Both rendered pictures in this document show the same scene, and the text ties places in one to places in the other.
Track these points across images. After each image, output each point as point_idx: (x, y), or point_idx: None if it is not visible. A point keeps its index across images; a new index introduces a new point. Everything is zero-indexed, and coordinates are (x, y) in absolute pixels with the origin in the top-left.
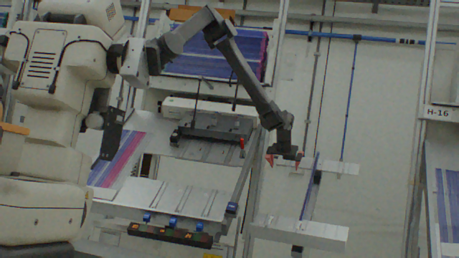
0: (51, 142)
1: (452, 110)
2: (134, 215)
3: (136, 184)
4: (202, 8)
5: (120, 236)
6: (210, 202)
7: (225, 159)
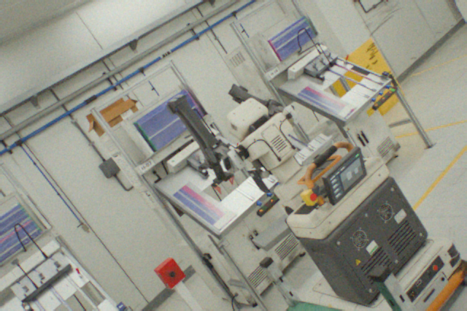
0: (299, 169)
1: (277, 67)
2: (250, 209)
3: (229, 201)
4: (236, 87)
5: (226, 239)
6: None
7: None
